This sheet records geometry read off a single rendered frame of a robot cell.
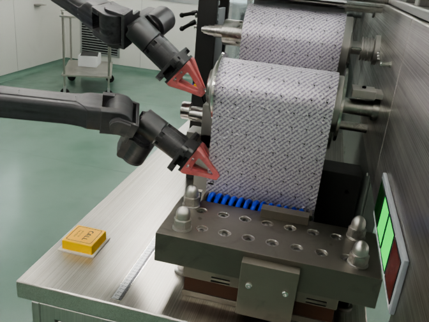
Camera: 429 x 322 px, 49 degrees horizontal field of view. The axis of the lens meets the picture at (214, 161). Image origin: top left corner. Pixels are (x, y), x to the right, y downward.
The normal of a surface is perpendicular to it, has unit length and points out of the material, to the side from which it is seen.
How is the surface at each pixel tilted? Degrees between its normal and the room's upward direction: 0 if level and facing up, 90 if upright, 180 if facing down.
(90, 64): 90
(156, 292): 0
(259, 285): 90
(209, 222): 0
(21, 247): 0
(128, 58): 90
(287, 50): 92
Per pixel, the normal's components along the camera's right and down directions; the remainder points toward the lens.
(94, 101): 0.21, -0.73
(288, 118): -0.24, 0.35
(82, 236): 0.09, -0.92
